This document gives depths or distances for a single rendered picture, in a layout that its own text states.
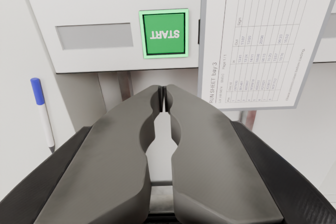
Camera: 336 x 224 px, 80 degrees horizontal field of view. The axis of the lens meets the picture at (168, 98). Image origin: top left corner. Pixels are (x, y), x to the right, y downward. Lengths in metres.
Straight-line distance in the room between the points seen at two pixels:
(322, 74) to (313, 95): 0.05
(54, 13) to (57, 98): 0.12
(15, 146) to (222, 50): 0.36
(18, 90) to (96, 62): 0.12
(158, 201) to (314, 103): 0.47
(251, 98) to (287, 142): 0.33
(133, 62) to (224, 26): 0.12
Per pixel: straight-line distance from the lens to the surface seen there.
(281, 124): 0.58
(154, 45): 0.26
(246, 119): 0.49
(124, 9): 0.26
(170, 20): 0.25
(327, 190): 0.91
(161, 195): 0.62
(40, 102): 0.33
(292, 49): 0.30
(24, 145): 0.42
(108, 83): 0.46
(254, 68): 0.29
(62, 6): 0.28
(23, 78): 0.33
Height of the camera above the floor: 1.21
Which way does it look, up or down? 58 degrees down
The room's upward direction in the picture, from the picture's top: 180 degrees clockwise
